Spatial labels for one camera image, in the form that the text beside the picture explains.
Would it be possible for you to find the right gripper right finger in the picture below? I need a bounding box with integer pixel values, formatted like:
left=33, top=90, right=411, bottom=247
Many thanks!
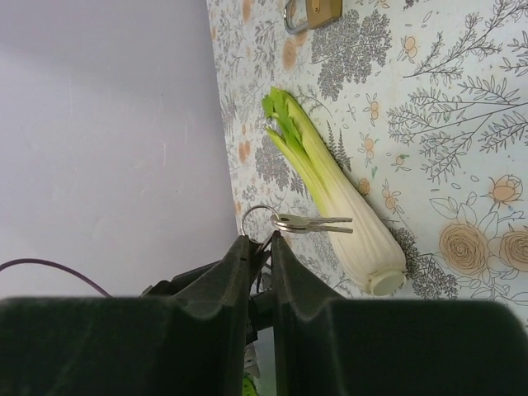
left=271, top=234, right=527, bottom=395

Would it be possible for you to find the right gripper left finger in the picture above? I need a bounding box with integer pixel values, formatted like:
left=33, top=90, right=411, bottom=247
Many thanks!
left=1, top=237, right=252, bottom=395

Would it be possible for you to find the silver key ring bunch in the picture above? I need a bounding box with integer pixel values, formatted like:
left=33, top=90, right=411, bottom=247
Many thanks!
left=238, top=205, right=355, bottom=248

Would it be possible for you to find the celery stalk toy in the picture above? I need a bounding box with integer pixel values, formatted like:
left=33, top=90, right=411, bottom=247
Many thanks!
left=262, top=87, right=406, bottom=296

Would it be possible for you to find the brass silver padlock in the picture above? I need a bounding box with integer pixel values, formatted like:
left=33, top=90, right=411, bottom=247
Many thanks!
left=283, top=0, right=343, bottom=35

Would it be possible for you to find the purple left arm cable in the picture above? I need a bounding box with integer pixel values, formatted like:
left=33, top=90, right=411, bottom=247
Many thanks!
left=0, top=258, right=112, bottom=299

